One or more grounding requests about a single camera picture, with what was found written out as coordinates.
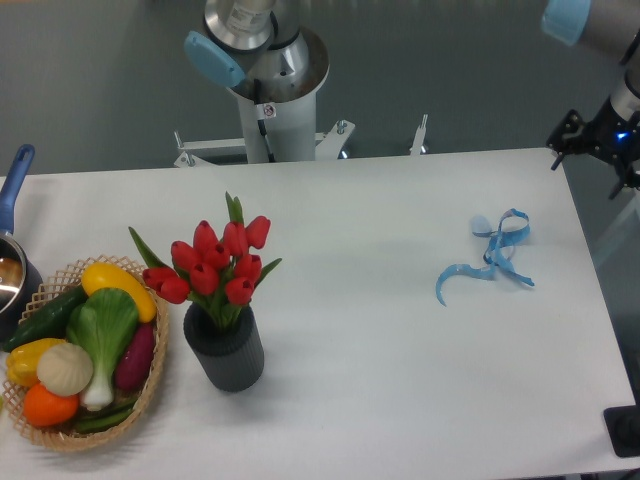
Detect green cucumber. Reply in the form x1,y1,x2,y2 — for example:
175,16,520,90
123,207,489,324
2,286,87,352

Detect red tulip bouquet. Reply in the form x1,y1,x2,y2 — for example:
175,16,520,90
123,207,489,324
129,194,281,333

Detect dark grey ribbed vase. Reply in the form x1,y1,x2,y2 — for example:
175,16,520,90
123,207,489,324
183,304,265,393

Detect black clamp base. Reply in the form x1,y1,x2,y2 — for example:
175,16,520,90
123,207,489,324
603,405,639,458

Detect yellow bell pepper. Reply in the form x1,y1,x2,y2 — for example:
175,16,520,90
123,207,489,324
6,338,65,388

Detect woven wicker basket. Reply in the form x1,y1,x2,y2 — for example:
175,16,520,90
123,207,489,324
2,255,169,453

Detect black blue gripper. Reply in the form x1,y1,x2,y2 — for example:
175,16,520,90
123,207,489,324
546,96,639,200

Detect blue handled steel saucepan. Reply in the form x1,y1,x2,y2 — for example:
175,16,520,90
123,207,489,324
1,144,42,342

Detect yellow squash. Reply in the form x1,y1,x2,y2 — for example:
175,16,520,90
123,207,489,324
80,262,158,324

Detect purple sweet potato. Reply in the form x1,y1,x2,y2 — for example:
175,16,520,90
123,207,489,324
114,323,155,391

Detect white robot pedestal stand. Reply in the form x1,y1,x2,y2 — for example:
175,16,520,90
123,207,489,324
174,92,355,167

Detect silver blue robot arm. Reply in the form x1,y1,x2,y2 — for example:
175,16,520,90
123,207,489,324
184,1,639,194

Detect orange fruit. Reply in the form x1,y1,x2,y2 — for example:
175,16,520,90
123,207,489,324
23,383,79,427

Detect green bean pods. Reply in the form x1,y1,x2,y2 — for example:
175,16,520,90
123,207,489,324
73,398,137,435

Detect green bok choy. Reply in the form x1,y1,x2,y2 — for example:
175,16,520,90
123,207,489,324
66,288,138,412

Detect blue ribbon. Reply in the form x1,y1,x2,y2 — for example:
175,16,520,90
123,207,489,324
434,208,535,307

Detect white garlic bulb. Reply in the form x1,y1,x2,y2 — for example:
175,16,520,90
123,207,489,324
36,342,93,397

